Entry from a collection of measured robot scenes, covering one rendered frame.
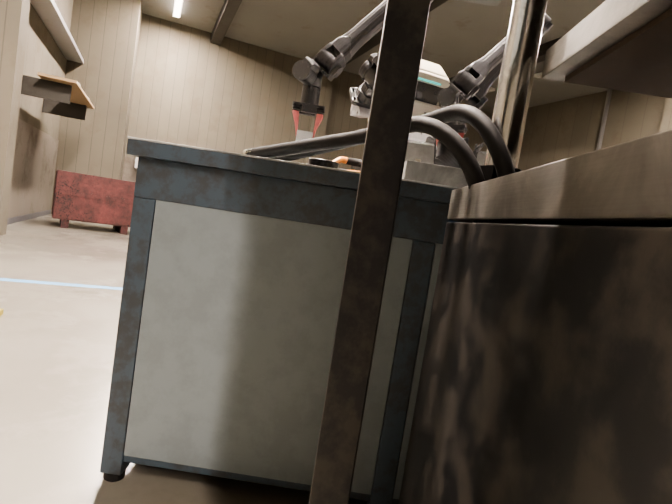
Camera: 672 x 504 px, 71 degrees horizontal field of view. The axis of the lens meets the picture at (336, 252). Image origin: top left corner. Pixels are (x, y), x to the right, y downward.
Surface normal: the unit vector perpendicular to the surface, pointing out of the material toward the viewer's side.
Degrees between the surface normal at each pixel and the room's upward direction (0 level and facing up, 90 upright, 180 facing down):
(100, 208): 90
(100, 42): 90
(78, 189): 90
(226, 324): 90
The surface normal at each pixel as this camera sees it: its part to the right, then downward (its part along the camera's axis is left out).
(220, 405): -0.02, 0.07
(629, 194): -0.99, -0.15
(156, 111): 0.37, 0.12
